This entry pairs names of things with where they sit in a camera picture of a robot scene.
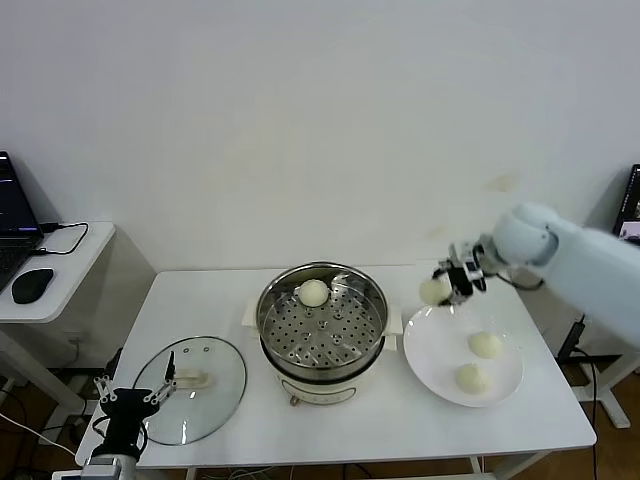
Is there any black monitor screen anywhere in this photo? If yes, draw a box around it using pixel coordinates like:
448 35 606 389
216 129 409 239
612 163 640 246

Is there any black floor cable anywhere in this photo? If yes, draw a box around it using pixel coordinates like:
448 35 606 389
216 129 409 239
579 349 601 480

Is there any white steamed baozi bun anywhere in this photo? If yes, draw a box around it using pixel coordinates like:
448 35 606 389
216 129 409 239
468 330 504 360
418 278 451 305
298 279 331 308
454 363 494 396

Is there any cream electric cooker base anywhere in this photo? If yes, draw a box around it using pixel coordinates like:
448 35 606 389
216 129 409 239
258 327 400 407

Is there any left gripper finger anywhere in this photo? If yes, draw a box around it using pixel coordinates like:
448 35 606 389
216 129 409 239
93 347 124 406
143 351 177 406

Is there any black open laptop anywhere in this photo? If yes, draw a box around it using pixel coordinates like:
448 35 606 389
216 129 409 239
0 151 47 296

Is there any white side table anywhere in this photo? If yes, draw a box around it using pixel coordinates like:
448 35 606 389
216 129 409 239
0 221 117 416
569 319 634 429

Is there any round white plate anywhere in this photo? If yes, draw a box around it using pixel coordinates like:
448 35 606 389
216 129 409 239
402 302 525 409

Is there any white floor cable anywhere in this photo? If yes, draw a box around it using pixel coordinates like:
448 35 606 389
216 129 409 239
0 416 79 456

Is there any stainless steel steamer basket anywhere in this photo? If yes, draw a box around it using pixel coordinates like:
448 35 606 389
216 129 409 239
242 259 404 371

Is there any black laptop power cable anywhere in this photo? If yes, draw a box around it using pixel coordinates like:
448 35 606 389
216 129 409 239
33 221 91 259

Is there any black adapter with cable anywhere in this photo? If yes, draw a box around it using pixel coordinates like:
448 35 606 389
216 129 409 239
556 310 587 364

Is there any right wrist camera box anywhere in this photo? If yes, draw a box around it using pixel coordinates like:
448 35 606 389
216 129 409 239
448 242 487 281

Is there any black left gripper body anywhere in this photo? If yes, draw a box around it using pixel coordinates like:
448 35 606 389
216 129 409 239
98 387 159 458

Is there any black computer mouse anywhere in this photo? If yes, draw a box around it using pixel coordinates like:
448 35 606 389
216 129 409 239
11 268 55 305

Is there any round glass pot lid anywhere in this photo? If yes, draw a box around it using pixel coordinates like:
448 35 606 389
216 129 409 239
132 335 249 446

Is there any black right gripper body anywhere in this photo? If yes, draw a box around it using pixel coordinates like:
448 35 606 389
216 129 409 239
451 264 489 304

